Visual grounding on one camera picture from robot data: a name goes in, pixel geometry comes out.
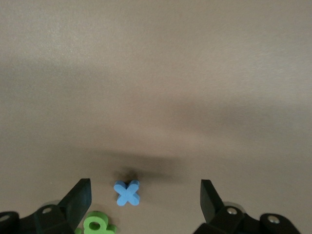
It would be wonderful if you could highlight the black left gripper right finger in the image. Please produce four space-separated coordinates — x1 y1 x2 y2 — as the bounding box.
194 179 299 234

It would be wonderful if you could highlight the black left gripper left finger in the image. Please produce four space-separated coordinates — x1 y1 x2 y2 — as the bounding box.
0 178 92 234

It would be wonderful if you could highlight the green foam letter p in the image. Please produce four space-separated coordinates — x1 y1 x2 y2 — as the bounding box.
74 211 117 234

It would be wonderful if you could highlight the blue foam letter x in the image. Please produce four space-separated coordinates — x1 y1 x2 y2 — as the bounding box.
113 179 141 207

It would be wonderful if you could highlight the brown table cover mat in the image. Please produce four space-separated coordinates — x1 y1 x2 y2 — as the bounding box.
0 0 312 234

